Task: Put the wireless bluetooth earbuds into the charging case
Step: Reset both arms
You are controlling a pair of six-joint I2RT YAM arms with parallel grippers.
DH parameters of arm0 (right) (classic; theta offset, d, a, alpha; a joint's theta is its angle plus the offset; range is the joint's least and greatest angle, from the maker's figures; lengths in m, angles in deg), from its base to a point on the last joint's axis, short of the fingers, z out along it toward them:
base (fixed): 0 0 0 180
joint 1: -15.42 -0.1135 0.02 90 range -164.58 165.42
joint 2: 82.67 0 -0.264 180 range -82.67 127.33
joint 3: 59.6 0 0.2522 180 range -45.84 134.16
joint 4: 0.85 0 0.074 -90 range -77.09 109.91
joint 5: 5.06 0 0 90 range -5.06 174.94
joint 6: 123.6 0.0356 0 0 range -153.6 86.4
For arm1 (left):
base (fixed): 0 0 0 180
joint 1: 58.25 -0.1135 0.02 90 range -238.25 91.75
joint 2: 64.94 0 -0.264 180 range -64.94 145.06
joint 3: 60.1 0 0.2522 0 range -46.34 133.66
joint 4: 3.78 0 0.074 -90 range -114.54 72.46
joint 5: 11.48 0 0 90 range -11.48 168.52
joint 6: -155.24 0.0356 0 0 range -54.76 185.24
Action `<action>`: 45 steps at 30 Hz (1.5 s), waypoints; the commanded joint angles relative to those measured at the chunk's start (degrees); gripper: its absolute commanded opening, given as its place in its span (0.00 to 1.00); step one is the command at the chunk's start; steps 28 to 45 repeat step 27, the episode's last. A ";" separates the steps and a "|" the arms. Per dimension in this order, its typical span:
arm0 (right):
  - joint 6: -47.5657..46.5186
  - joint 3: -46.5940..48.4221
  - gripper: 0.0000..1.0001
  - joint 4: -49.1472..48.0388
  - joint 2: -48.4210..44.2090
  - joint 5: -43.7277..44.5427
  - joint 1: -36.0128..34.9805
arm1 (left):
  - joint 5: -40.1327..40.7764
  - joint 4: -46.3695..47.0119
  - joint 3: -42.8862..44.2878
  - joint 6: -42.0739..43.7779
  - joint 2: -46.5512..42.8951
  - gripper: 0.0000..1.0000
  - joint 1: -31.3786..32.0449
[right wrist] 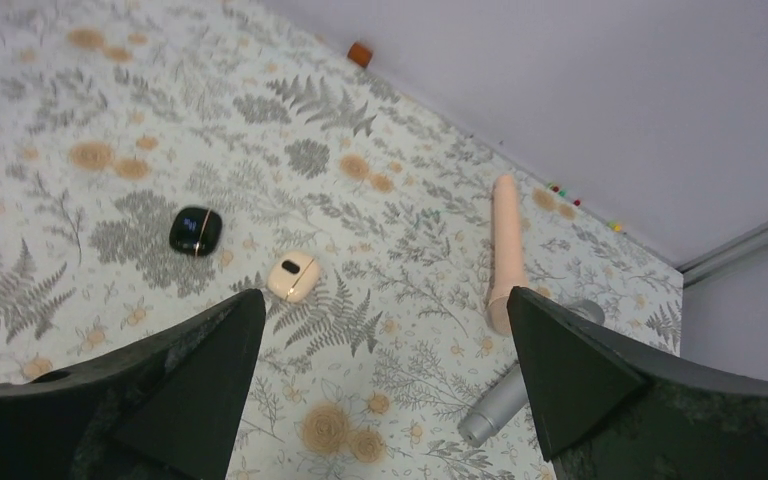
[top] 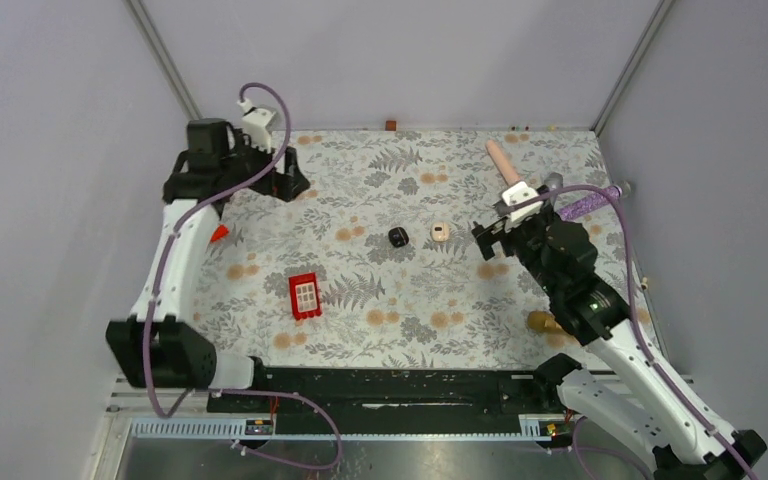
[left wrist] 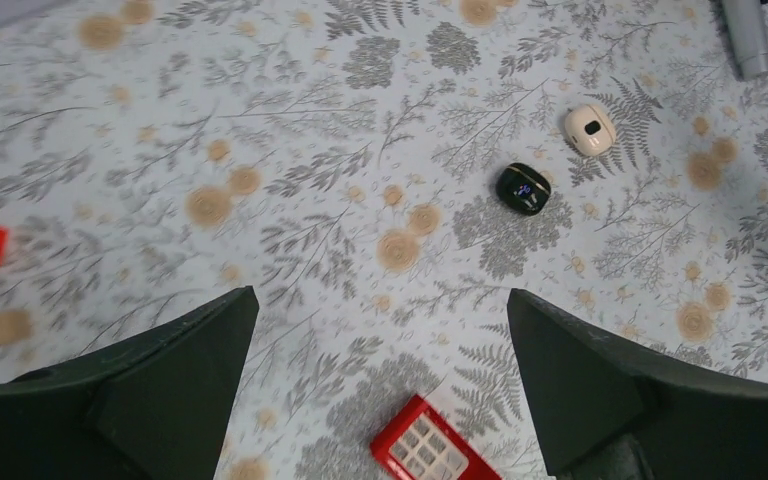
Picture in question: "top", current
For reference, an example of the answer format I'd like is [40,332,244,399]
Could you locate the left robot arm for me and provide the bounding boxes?
[105,118,310,411]

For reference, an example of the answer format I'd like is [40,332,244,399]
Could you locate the beige earbuds charging case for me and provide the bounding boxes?
[430,222,451,243]

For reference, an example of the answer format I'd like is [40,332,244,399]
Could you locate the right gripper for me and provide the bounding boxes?
[473,208,563,297]

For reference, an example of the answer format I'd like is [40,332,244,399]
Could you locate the gold microphone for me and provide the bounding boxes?
[526,311,567,335]

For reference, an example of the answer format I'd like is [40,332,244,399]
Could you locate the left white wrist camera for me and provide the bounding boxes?
[237,98,281,153]

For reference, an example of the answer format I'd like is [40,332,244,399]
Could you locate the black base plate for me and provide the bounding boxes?
[207,358,579,433]

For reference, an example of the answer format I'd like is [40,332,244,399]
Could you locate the floral table mat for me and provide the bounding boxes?
[191,131,610,370]

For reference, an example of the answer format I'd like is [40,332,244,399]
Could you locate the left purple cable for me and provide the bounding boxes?
[142,82,344,473]

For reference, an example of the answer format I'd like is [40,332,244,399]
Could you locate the red tray with tiles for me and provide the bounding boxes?
[288,272,322,321]

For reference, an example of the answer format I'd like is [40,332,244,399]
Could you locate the purple glitter microphone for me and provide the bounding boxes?
[558,182,633,221]

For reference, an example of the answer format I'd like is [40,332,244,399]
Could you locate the aluminium frame rail left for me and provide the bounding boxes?
[123,0,203,120]

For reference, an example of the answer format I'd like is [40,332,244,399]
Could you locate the red small block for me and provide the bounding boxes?
[210,224,229,243]

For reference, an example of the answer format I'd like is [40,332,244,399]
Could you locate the aluminium frame rail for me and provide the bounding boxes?
[590,0,676,137]
[123,0,203,120]

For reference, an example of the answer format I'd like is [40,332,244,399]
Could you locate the black earbuds charging case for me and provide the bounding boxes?
[387,226,410,248]

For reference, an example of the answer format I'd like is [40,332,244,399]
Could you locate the aluminium frame rail right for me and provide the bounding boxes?
[590,0,676,137]

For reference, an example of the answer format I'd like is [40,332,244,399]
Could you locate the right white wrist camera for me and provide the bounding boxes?
[495,181,543,218]

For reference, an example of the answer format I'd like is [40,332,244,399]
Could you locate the silver microphone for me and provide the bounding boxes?
[543,172,564,190]

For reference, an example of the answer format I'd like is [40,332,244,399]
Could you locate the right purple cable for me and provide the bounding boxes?
[506,184,760,480]

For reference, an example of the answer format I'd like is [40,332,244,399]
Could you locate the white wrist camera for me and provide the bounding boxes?
[237,98,281,153]
[495,181,543,218]

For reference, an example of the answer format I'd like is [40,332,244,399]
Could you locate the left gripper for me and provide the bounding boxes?
[224,129,312,202]

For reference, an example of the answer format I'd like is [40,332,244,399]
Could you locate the purple cable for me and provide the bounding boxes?
[142,82,344,473]
[506,184,760,480]

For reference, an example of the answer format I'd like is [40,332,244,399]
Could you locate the pink microphone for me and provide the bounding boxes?
[485,140,522,186]

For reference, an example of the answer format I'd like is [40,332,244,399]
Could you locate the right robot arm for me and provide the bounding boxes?
[471,206,767,479]

